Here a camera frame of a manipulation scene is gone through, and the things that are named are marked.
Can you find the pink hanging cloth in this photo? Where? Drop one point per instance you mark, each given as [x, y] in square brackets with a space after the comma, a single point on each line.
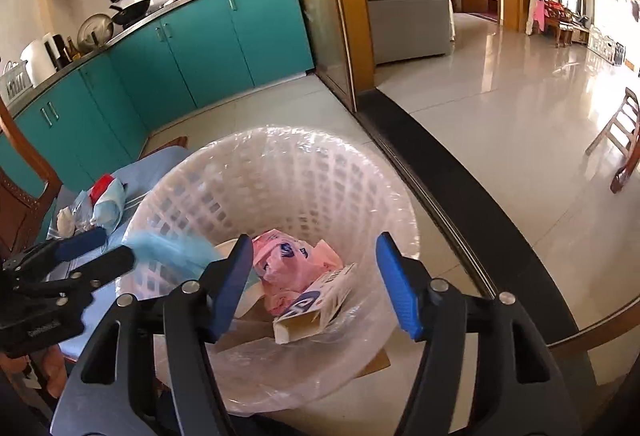
[540, 16]

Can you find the red wrapper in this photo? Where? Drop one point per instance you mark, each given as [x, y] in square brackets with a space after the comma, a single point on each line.
[102, 183]

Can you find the dark glass bottle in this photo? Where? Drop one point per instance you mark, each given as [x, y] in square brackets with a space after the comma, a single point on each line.
[72, 48]

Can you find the black kitchen appliance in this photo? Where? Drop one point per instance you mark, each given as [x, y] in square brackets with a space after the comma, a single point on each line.
[54, 51]

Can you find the steel pan lid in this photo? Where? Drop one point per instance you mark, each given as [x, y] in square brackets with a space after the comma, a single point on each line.
[92, 33]

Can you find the pink plastic bag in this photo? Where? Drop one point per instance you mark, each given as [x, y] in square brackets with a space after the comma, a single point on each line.
[280, 266]

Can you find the person's left hand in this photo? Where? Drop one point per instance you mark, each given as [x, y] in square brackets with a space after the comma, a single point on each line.
[55, 371]

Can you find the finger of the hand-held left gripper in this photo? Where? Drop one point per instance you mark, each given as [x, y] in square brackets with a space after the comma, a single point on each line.
[80, 243]
[110, 266]

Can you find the clear plastic wrapper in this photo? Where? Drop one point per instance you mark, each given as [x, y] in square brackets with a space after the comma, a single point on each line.
[82, 211]

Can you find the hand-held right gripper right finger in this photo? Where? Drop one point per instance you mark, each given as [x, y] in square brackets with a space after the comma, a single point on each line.
[400, 281]

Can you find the wooden living room furniture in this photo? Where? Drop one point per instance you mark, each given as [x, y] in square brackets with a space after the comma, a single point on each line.
[565, 18]

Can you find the plain wooden chair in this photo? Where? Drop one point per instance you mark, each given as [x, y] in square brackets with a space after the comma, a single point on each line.
[627, 126]

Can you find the white blue toothpaste box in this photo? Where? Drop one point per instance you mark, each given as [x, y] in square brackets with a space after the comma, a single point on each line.
[310, 306]

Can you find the blue face mask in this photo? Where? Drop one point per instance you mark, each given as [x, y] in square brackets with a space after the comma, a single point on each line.
[107, 211]

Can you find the white crumpled tissue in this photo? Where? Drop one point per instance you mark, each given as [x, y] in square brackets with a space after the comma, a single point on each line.
[65, 221]

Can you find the white dish rack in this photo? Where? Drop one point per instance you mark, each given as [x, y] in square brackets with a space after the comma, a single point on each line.
[15, 83]

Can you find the black wok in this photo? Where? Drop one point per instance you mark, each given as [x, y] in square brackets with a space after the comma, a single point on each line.
[132, 12]

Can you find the white plastic basket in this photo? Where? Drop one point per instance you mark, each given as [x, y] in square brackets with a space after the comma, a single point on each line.
[300, 176]

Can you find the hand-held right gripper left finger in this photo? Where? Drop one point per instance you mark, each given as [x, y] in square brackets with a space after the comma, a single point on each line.
[232, 286]

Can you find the white kitchen appliance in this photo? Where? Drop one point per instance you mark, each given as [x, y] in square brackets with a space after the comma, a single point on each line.
[35, 61]

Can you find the wooden framed glass door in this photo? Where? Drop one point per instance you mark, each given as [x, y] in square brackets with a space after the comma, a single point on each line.
[350, 16]

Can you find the pink paper bag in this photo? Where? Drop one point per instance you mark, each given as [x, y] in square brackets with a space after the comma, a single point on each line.
[327, 258]

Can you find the white slatted rack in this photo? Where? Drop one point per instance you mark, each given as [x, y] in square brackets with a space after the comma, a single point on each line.
[607, 47]

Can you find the light blue knit cloth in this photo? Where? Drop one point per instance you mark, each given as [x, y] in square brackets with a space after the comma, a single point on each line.
[170, 248]

